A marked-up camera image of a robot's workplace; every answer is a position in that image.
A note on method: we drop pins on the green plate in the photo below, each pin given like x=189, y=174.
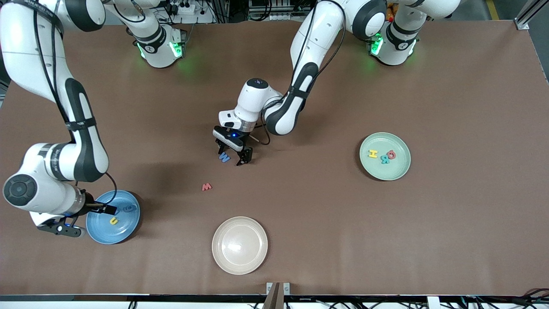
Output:
x=386, y=171

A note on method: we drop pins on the black arm base connector plug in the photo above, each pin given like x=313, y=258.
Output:
x=183, y=40
x=371, y=43

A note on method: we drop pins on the blue plate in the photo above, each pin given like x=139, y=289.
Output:
x=124, y=230

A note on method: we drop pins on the long white power strip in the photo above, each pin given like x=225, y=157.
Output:
x=279, y=17

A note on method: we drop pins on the yellow foam letter H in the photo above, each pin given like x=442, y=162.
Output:
x=373, y=153

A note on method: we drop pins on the brown table cover sheet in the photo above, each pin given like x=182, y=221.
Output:
x=300, y=214

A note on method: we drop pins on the red foam letter w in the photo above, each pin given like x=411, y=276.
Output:
x=206, y=187

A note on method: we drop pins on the blue foam letter M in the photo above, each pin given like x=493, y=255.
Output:
x=224, y=158

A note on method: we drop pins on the blue foam letter g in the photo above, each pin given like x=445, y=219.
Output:
x=132, y=210

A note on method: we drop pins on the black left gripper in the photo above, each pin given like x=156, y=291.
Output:
x=241, y=141

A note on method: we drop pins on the red foam letter Q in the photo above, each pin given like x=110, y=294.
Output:
x=387, y=155

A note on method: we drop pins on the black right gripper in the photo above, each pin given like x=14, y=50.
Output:
x=91, y=204

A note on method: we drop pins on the beige plate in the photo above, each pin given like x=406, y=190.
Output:
x=239, y=245

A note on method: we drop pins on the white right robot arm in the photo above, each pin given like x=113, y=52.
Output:
x=43, y=193

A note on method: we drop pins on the aluminium frame profile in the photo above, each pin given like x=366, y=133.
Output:
x=525, y=19

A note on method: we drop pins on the teal foam letter R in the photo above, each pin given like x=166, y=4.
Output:
x=385, y=160

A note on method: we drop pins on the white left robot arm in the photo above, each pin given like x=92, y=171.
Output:
x=253, y=103

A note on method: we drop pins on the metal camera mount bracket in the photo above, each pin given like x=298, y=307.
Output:
x=274, y=298

